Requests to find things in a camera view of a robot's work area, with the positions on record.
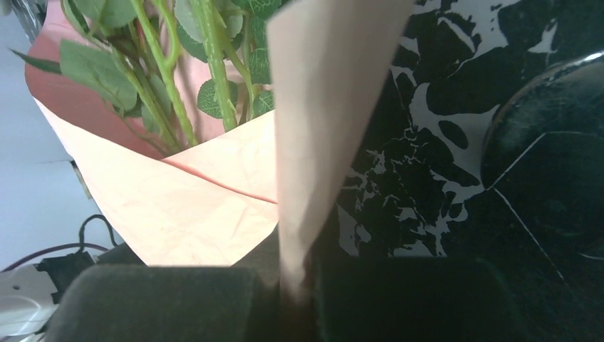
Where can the metal wrench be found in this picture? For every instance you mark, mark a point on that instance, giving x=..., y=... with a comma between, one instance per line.
x=543, y=153

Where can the pink wrapping paper sheet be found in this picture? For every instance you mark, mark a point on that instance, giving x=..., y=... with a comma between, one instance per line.
x=208, y=205

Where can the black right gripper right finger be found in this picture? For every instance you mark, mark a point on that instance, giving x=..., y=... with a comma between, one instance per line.
x=411, y=299

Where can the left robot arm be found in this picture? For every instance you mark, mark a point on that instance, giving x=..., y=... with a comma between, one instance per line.
x=26, y=301

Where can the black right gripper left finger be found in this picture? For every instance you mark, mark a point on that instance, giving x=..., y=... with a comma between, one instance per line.
x=130, y=302

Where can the fake cream rose stem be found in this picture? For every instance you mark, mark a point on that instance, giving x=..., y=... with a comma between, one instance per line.
x=230, y=37

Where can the fake white rose stem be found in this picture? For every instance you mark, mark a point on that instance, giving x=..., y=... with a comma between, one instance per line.
x=128, y=58

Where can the beige printed ribbon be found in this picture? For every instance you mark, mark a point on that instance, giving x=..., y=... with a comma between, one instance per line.
x=328, y=60

